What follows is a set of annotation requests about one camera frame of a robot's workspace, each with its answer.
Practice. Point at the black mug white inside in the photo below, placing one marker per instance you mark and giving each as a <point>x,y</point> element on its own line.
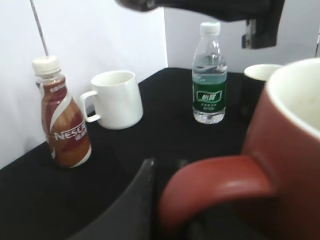
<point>255,78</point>

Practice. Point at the Nescafe coffee bottle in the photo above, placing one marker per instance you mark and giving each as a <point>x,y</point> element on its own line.
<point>62,120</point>

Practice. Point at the black tablecloth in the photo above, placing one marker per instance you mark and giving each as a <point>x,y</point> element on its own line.
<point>41,201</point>

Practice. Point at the red mug white inside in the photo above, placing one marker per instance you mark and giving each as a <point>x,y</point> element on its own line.
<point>275,182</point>

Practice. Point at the green label water bottle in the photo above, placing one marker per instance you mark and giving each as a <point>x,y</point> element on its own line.
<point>209,76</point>

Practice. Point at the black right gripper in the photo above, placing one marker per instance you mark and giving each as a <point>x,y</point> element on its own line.
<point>262,17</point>

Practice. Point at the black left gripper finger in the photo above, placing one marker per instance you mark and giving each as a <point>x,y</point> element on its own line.
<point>133,214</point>

